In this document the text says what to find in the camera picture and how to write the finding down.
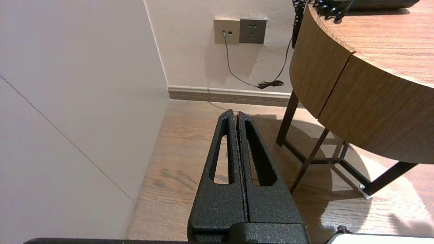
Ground thin grey phone line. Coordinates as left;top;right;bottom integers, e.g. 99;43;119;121
222;32;294;89

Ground black white desk telephone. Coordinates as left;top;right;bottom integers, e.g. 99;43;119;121
325;0;421;9

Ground curved wooden table drawer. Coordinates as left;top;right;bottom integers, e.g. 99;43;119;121
318;54;434;165

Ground white robot chassis panel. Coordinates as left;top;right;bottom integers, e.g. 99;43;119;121
324;226;434;244

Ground beige wall socket plate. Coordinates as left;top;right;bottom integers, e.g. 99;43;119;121
214;19;240;45

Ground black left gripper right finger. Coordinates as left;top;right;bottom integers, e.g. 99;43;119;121
236;111;304;223

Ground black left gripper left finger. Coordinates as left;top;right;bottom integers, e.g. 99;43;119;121
188;109;250;238

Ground round wooden bedside table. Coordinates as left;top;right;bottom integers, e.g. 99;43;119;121
289;0;434;119

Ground grey wall power outlet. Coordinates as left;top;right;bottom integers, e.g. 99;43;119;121
239;18;268;44

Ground black metal table legs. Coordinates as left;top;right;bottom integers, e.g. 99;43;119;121
276;90;417;200

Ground grey skirting board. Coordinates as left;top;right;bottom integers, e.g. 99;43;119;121
168;85;299;108

